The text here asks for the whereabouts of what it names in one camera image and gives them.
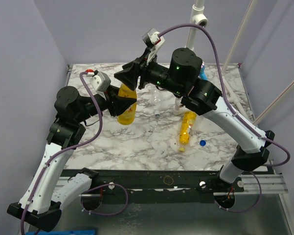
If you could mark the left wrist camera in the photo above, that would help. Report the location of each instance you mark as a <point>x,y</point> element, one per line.
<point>99,81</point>

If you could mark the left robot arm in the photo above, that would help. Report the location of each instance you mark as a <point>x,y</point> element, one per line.
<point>78,122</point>

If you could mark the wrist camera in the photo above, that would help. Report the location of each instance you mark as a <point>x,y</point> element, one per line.
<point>99,81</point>
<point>153,42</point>

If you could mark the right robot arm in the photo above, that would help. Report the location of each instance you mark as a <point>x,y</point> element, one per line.
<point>181,78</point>

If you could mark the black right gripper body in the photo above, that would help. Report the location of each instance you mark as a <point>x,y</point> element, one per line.
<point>142,74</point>

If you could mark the small clear bottle white cap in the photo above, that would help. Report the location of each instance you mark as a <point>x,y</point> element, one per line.
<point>155,100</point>

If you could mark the blue bottle cap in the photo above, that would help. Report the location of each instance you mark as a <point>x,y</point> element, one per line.
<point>202,143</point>

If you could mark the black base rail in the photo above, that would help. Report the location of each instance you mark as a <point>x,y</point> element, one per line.
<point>155,187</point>

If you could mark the blue tray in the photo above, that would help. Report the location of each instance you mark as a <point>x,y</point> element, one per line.
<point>66,232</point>

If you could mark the yellow bottle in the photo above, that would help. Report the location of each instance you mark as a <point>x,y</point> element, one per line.
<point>186,128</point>
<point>129,115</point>

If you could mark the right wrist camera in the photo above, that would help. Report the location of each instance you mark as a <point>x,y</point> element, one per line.
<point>153,42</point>

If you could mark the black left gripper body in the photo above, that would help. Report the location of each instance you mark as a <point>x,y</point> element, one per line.
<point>110,96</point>

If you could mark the blue plastic faucet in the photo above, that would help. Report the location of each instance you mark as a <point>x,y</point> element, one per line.
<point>202,74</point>

